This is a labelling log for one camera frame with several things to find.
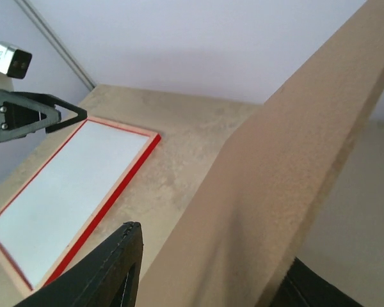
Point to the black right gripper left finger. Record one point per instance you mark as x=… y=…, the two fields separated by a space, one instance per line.
x=107 y=276

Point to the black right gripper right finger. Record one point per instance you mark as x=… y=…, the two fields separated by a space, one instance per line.
x=302 y=287

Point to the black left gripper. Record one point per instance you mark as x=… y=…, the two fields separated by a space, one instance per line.
x=20 y=116

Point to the brown cardboard backing board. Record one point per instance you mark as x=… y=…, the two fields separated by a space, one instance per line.
x=241 y=231

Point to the red wooden picture frame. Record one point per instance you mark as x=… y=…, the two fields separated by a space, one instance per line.
x=121 y=192

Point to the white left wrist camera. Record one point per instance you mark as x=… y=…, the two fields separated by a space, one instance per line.
x=14 y=64

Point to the aluminium corner post left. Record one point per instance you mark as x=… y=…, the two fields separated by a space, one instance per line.
x=42 y=25

